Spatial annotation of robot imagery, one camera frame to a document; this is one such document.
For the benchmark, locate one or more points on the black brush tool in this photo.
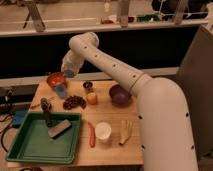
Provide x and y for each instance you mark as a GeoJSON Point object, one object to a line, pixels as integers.
{"type": "Point", "coordinates": [46, 108]}

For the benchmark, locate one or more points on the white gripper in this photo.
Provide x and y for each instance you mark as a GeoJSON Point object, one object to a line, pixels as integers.
{"type": "Point", "coordinates": [72, 62]}

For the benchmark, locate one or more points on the small metal cup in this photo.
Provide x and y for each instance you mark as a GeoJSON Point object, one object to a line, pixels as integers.
{"type": "Point", "coordinates": [88, 86]}

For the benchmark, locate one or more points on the green plastic tray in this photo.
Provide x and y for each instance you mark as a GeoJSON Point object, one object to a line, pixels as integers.
{"type": "Point", "coordinates": [32, 144]}

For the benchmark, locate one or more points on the blue sponge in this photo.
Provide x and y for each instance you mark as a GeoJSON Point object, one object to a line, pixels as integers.
{"type": "Point", "coordinates": [69, 73]}

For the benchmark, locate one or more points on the purple bowl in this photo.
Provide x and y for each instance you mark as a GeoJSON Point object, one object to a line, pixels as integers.
{"type": "Point", "coordinates": [119, 96]}

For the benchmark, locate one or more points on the bunch of dark grapes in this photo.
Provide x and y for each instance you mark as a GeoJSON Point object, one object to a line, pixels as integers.
{"type": "Point", "coordinates": [73, 102]}

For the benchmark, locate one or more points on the grey rectangular block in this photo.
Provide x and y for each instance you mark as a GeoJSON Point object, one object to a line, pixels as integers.
{"type": "Point", "coordinates": [59, 128]}

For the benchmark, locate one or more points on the blue box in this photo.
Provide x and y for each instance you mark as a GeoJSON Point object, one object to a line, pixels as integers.
{"type": "Point", "coordinates": [18, 118]}

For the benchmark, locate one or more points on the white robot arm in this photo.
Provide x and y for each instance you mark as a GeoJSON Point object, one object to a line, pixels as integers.
{"type": "Point", "coordinates": [165, 125]}

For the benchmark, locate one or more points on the orange apple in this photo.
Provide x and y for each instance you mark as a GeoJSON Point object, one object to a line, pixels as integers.
{"type": "Point", "coordinates": [92, 98]}

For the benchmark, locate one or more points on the red bowl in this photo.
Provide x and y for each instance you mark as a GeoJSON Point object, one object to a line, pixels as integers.
{"type": "Point", "coordinates": [55, 79]}

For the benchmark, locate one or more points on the orange carrot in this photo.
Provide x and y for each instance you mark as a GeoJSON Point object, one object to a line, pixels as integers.
{"type": "Point", "coordinates": [92, 135]}

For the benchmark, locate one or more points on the white cup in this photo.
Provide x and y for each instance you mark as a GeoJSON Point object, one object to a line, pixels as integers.
{"type": "Point", "coordinates": [103, 132]}

